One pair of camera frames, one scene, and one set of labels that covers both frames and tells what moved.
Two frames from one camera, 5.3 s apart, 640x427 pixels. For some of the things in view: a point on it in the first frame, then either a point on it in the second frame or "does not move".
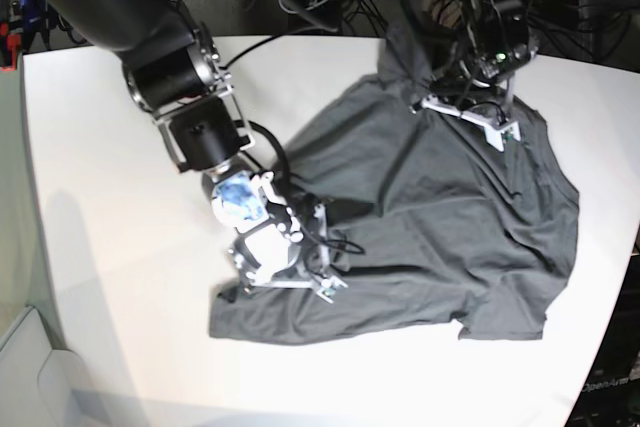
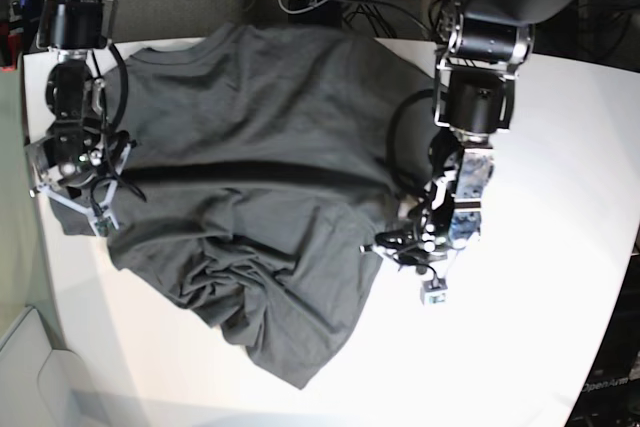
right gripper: x=287 y=252 to x=75 y=152
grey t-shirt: x=428 y=221 to x=263 y=183
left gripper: x=494 y=67 to x=447 y=218
